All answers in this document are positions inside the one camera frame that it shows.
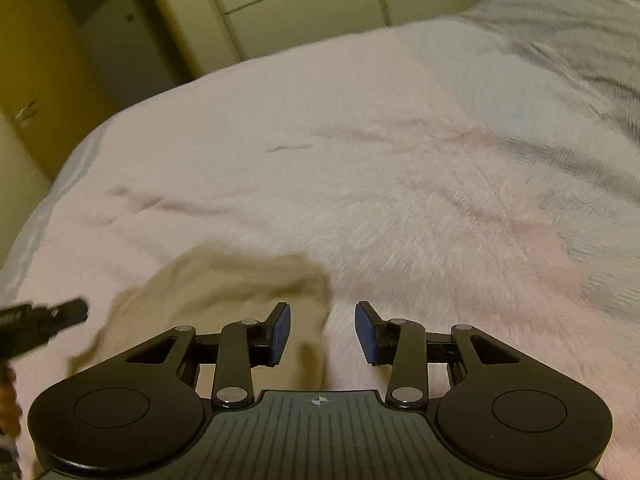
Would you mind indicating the wooden door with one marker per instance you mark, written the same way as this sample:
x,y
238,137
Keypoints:
x,y
45,60

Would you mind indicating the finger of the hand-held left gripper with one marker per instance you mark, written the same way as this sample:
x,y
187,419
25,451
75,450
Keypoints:
x,y
70,314

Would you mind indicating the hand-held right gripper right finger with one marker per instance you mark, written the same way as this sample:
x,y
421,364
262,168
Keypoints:
x,y
366,332

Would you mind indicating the beige garment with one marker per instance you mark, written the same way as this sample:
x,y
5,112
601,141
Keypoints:
x,y
200,280

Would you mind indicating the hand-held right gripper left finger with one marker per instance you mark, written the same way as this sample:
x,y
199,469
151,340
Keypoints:
x,y
281,332

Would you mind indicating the grey and pink blanket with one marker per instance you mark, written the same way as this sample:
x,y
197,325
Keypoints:
x,y
350,160

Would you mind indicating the person's left hand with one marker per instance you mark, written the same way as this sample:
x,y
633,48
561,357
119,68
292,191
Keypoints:
x,y
7,400

